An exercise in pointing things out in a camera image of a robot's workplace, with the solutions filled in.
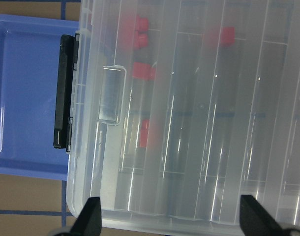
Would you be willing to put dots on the red block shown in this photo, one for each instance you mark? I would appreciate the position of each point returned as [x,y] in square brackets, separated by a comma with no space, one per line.
[140,40]
[223,37]
[140,24]
[143,71]
[143,139]

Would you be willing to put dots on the clear plastic box lid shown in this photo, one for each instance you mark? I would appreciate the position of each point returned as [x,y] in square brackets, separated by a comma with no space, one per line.
[224,121]

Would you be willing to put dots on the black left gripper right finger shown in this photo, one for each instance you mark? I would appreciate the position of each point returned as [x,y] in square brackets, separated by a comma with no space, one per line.
[255,220]

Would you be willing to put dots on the clear plastic storage box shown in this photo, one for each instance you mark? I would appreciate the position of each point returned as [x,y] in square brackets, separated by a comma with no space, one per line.
[75,196]

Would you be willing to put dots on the black box latch handle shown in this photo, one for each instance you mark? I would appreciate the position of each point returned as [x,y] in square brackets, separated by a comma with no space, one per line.
[64,91]

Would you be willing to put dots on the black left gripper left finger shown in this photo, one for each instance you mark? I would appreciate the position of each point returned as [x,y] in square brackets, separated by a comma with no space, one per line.
[89,221]

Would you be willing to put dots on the blue plastic tray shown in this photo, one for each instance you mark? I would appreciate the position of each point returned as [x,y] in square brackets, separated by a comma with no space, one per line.
[29,59]

